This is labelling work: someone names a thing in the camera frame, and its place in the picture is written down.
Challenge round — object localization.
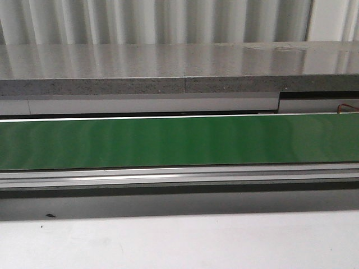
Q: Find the grey speckled stone counter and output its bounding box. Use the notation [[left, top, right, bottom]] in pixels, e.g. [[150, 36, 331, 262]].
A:
[[1, 41, 358, 96]]

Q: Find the green conveyor belt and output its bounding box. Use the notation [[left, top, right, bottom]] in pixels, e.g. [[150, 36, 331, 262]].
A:
[[1, 113, 358, 171]]

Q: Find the white pleated curtain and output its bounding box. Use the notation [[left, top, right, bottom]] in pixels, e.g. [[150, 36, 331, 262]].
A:
[[1, 1, 358, 45]]

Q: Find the red orange wire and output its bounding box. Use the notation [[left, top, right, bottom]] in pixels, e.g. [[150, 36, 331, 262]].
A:
[[337, 103, 359, 114]]

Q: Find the aluminium conveyor frame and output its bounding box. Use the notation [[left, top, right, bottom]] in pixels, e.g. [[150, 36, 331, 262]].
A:
[[0, 112, 359, 200]]

